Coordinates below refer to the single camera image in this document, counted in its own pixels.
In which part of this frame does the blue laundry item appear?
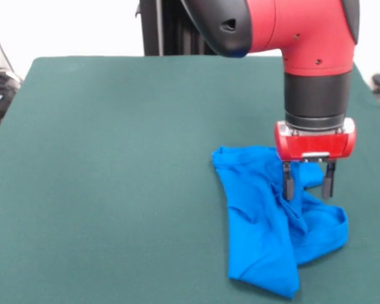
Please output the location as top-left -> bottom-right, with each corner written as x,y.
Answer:
211,144 -> 349,299

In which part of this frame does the dark green table cloth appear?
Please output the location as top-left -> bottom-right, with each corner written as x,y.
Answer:
0,55 -> 380,304

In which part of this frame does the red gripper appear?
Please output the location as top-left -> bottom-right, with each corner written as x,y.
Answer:
274,117 -> 357,201

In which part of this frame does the grey cable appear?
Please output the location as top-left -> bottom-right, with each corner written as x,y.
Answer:
0,27 -> 23,85

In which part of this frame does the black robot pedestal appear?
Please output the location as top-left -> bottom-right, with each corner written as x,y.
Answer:
134,0 -> 217,56

